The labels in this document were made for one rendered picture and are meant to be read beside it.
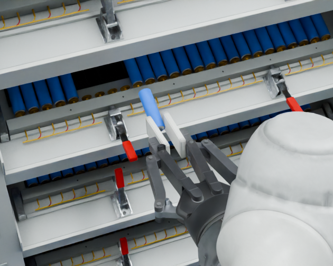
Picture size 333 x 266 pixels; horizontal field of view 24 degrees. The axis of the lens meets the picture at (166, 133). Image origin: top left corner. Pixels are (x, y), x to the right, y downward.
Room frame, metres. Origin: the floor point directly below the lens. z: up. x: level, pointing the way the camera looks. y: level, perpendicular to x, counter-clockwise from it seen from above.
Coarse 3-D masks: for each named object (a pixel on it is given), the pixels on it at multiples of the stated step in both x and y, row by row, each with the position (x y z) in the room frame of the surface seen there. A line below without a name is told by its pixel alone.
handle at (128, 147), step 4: (116, 124) 0.80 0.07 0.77; (120, 124) 0.80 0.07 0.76; (116, 128) 0.80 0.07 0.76; (120, 128) 0.80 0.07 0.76; (120, 132) 0.79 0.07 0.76; (124, 132) 0.79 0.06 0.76; (120, 136) 0.78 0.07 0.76; (124, 136) 0.78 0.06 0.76; (124, 140) 0.77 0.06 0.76; (128, 140) 0.77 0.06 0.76; (124, 144) 0.76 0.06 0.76; (128, 144) 0.76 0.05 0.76; (124, 148) 0.76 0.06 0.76; (128, 148) 0.76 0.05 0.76; (132, 148) 0.76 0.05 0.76; (128, 152) 0.75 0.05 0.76; (132, 152) 0.75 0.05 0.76; (128, 156) 0.74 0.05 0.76; (132, 156) 0.74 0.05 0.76; (136, 156) 0.74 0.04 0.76; (132, 160) 0.74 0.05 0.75
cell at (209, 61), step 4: (196, 44) 0.96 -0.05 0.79; (200, 44) 0.95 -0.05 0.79; (204, 44) 0.95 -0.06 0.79; (200, 48) 0.95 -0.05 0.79; (204, 48) 0.94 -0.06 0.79; (208, 48) 0.94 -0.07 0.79; (200, 52) 0.94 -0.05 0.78; (204, 52) 0.94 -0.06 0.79; (208, 52) 0.94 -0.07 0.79; (204, 56) 0.93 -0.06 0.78; (208, 56) 0.93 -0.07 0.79; (212, 56) 0.93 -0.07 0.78; (204, 60) 0.93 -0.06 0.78; (208, 60) 0.92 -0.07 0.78; (212, 60) 0.92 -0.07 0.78; (204, 64) 0.92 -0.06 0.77; (208, 64) 0.92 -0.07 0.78
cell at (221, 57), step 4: (208, 40) 0.96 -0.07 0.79; (212, 40) 0.96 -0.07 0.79; (216, 40) 0.96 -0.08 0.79; (212, 44) 0.95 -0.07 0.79; (216, 44) 0.95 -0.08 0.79; (220, 44) 0.95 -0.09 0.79; (212, 48) 0.95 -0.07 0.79; (216, 48) 0.95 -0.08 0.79; (220, 48) 0.95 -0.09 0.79; (212, 52) 0.95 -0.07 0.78; (216, 52) 0.94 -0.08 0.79; (220, 52) 0.94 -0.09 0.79; (224, 52) 0.94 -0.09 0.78; (216, 56) 0.93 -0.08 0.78; (220, 56) 0.93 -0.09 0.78; (224, 56) 0.93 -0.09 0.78; (216, 60) 0.93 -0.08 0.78; (220, 60) 0.93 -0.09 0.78; (224, 60) 0.93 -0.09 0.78
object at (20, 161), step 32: (320, 64) 0.95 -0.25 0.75; (0, 96) 0.85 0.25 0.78; (64, 96) 0.86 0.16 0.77; (192, 96) 0.88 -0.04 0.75; (224, 96) 0.88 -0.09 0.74; (256, 96) 0.89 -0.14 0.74; (320, 96) 0.92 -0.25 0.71; (0, 128) 0.78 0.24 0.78; (64, 128) 0.81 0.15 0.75; (96, 128) 0.81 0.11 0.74; (128, 128) 0.82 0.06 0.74; (192, 128) 0.84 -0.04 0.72; (32, 160) 0.75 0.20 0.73; (64, 160) 0.76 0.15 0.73; (96, 160) 0.79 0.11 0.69
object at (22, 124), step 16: (304, 48) 0.96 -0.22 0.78; (320, 48) 0.96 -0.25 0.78; (240, 64) 0.92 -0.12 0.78; (256, 64) 0.92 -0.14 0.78; (272, 64) 0.93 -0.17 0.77; (288, 64) 0.94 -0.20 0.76; (176, 80) 0.88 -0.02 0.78; (192, 80) 0.88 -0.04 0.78; (208, 80) 0.89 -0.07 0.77; (224, 80) 0.90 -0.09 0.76; (112, 96) 0.85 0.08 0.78; (128, 96) 0.85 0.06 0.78; (160, 96) 0.87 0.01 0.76; (48, 112) 0.81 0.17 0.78; (64, 112) 0.81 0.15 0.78; (80, 112) 0.82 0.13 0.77; (96, 112) 0.83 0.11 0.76; (16, 128) 0.78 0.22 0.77; (32, 128) 0.79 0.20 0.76
